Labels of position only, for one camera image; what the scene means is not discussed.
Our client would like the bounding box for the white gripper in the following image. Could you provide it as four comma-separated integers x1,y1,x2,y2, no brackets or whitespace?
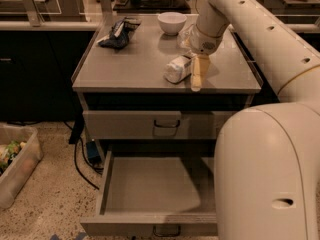
189,25,222,92

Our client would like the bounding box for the green produce in bin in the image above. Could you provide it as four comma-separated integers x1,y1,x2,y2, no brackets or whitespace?
0,141,26,175

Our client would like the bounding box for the white ceramic bowl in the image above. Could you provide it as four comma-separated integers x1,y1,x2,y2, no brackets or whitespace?
158,12,187,35

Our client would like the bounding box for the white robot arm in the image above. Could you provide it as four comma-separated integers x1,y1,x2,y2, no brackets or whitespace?
190,0,320,240

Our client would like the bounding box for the black floor cable left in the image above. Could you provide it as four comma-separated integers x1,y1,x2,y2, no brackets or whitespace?
63,121,104,191

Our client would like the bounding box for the open middle grey drawer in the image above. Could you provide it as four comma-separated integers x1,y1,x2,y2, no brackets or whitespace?
81,152,218,238

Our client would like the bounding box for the grey metal drawer cabinet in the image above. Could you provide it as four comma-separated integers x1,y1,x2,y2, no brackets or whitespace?
73,15,262,155

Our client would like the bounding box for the blue label plastic bottle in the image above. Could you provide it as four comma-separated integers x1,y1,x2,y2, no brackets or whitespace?
164,54,195,84

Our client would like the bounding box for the clear plastic storage bin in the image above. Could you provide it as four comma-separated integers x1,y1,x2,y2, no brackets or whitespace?
0,124,43,209

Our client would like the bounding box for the dark blue chip bag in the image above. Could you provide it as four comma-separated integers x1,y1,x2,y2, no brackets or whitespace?
97,17,142,50

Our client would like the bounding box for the blue power adapter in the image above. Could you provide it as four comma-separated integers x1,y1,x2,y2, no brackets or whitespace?
86,141,101,164

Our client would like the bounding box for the clear empty plastic bottle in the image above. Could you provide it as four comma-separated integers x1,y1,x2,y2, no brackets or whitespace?
177,25,193,49

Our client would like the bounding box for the closed top grey drawer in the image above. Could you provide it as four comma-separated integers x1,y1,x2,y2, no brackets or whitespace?
83,110,234,140

